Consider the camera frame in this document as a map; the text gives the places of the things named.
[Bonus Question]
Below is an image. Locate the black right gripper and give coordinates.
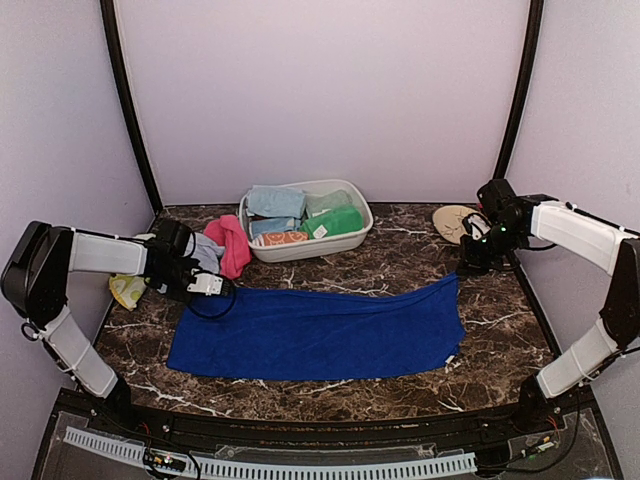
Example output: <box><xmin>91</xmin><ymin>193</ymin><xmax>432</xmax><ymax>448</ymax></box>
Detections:
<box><xmin>457</xmin><ymin>222</ymin><xmax>527</xmax><ymax>275</ymax></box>

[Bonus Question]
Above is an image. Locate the dark blue towel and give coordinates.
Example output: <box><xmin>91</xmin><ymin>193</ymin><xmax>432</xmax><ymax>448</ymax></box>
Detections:
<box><xmin>167</xmin><ymin>274</ymin><xmax>465</xmax><ymax>381</ymax></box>

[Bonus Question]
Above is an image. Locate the large light blue towel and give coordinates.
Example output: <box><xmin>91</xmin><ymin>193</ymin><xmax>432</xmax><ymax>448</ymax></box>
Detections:
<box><xmin>246</xmin><ymin>185</ymin><xmax>306</xmax><ymax>219</ymax></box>

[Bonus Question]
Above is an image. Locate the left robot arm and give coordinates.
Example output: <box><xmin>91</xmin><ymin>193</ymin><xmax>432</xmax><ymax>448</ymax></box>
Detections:
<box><xmin>1</xmin><ymin>220</ymin><xmax>198</xmax><ymax>436</ymax></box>

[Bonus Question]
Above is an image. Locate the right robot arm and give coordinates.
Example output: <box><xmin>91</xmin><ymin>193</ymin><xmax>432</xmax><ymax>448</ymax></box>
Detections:
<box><xmin>458</xmin><ymin>179</ymin><xmax>639</xmax><ymax>434</ymax></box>

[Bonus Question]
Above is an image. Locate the small pale blue cloth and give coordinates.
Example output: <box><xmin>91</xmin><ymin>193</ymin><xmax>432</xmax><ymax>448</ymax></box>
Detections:
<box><xmin>186</xmin><ymin>233</ymin><xmax>225</xmax><ymax>274</ymax></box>

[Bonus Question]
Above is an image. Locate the yellow lemon print cloth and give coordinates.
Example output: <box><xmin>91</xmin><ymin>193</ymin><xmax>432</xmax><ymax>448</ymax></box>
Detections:
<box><xmin>109</xmin><ymin>239</ymin><xmax>147</xmax><ymax>311</ymax></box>

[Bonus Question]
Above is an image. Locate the pink towel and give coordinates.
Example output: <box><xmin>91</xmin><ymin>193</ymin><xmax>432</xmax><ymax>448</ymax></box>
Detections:
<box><xmin>204</xmin><ymin>215</ymin><xmax>251</xmax><ymax>280</ymax></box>

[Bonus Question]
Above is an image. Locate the rolled orange patterned towel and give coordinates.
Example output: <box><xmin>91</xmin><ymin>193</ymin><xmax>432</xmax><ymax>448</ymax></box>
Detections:
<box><xmin>252</xmin><ymin>231</ymin><xmax>309</xmax><ymax>247</ymax></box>

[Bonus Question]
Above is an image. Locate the rolled light blue towel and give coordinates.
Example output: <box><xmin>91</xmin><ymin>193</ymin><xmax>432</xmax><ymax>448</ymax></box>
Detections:
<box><xmin>249</xmin><ymin>217</ymin><xmax>301</xmax><ymax>239</ymax></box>

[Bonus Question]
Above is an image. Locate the rolled pale green towel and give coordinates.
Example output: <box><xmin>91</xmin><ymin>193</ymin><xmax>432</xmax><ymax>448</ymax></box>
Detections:
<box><xmin>305</xmin><ymin>189</ymin><xmax>353</xmax><ymax>218</ymax></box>

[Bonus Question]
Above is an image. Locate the white plastic basin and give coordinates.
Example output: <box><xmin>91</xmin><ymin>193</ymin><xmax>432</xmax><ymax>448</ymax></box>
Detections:
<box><xmin>238</xmin><ymin>179</ymin><xmax>374</xmax><ymax>263</ymax></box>

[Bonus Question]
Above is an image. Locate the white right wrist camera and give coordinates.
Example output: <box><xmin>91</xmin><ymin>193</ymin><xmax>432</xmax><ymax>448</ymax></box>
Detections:
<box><xmin>462</xmin><ymin>212</ymin><xmax>492</xmax><ymax>241</ymax></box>

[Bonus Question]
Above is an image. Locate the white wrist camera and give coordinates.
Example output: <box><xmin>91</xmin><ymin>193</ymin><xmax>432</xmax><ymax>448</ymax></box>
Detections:
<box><xmin>462</xmin><ymin>212</ymin><xmax>492</xmax><ymax>241</ymax></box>
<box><xmin>187</xmin><ymin>272</ymin><xmax>233</xmax><ymax>296</ymax></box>

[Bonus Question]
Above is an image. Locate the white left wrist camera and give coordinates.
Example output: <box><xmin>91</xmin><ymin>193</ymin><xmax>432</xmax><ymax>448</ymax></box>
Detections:
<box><xmin>187</xmin><ymin>272</ymin><xmax>233</xmax><ymax>296</ymax></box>

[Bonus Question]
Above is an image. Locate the black front table rail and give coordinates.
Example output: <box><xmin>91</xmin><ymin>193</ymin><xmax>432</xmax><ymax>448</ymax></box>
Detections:
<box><xmin>53</xmin><ymin>388</ymin><xmax>580</xmax><ymax>463</ymax></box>

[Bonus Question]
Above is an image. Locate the white slotted cable duct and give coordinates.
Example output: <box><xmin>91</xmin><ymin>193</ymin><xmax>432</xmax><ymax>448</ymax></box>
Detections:
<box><xmin>62</xmin><ymin>426</ymin><xmax>478</xmax><ymax>479</ymax></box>

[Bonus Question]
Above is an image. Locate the black right frame post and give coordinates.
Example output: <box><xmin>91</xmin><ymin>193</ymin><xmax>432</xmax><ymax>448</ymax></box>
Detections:
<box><xmin>489</xmin><ymin>0</ymin><xmax>545</xmax><ymax>180</ymax></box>

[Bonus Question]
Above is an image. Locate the black frame post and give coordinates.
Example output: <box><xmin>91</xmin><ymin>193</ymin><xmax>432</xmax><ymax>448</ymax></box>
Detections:
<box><xmin>489</xmin><ymin>0</ymin><xmax>545</xmax><ymax>180</ymax></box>
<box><xmin>99</xmin><ymin>0</ymin><xmax>164</xmax><ymax>215</ymax></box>

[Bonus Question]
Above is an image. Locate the black left frame post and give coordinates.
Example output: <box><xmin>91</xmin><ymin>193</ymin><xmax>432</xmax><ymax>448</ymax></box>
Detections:
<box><xmin>99</xmin><ymin>0</ymin><xmax>164</xmax><ymax>215</ymax></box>

